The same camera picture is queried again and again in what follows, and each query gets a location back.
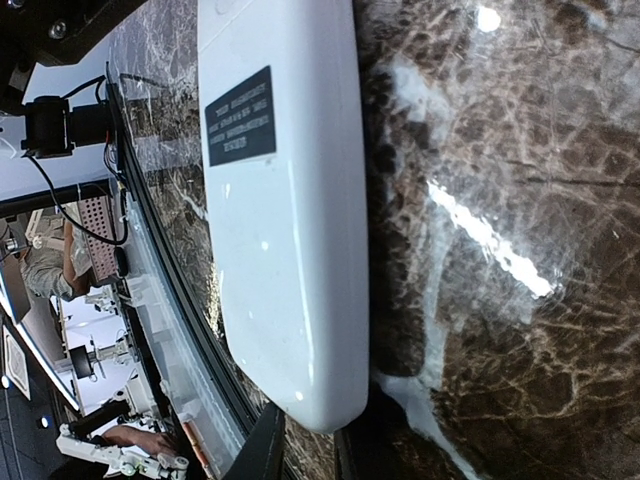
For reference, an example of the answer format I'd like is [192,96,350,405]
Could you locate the white slotted cable duct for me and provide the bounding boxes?
[125,204,243,479]

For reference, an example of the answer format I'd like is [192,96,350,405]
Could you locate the person in background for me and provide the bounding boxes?
[19,221,92,302]

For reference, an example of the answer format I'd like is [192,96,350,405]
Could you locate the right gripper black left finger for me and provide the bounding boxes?
[234,402,285,480]

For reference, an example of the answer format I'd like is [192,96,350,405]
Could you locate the white remote control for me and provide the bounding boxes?
[197,0,369,434]

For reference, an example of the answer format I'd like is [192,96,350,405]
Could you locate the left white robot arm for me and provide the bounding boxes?
[1,1,143,159]

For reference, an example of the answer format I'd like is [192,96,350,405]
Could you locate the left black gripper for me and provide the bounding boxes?
[1,0,144,100]

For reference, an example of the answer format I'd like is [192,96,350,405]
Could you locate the black front rail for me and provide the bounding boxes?
[106,83,257,441]

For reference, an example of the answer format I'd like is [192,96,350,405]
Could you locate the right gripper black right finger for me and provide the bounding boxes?
[334,429,358,480]

